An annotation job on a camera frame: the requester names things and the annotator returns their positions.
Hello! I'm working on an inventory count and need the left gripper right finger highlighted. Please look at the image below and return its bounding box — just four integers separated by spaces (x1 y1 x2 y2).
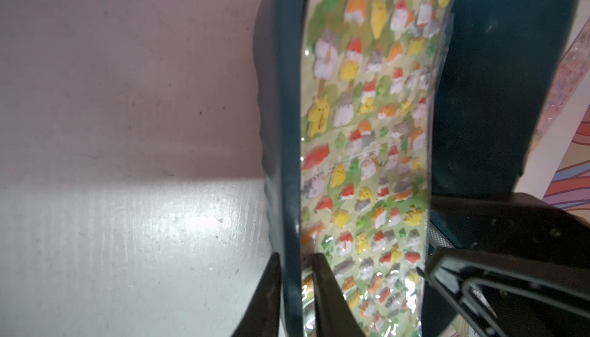
312 253 364 337

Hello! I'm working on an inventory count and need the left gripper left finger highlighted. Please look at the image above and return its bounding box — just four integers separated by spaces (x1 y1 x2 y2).
232 253 281 337

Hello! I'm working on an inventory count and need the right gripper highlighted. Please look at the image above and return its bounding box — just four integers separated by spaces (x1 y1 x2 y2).
422 194 589 336

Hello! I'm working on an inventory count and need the pink sticker sheet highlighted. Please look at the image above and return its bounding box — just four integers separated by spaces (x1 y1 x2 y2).
529 22 589 154

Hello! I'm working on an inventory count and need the teal storage box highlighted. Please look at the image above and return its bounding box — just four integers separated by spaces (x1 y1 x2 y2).
254 0 577 336

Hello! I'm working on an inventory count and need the green animal sticker sheet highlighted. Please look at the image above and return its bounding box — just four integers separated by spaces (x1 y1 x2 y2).
301 0 453 336

